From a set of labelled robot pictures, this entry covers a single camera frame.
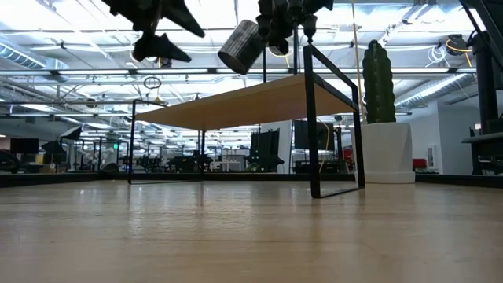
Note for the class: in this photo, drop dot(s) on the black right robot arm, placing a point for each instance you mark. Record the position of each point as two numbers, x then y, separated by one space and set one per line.
487 98

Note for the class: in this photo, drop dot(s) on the black wall screen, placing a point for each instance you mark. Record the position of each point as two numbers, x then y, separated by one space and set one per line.
324 135

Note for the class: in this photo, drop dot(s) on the black computer monitor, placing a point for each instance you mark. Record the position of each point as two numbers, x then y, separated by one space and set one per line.
24 146

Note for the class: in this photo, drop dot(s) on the red box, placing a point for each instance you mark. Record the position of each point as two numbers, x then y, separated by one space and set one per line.
419 163

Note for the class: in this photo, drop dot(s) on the black softbox light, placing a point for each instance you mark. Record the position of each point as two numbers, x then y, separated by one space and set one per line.
71 133
53 148

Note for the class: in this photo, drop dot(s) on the silver ventilation duct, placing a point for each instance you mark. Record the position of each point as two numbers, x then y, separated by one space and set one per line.
19 57
436 90

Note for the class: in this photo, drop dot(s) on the wooden shelf black metal frame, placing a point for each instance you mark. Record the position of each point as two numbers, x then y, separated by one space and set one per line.
251 104

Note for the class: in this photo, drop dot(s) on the black table edge rail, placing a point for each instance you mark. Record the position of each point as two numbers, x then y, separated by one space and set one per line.
236 177

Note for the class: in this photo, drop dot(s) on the white planter pot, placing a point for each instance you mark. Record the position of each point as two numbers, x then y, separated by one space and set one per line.
387 153

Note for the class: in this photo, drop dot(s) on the black equipment rack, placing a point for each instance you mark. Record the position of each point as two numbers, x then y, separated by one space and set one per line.
265 151

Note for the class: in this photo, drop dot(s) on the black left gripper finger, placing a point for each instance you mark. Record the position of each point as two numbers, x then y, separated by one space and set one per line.
182 17
157 47

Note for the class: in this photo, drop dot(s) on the framed wall picture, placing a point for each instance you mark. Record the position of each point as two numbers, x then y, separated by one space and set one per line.
430 156

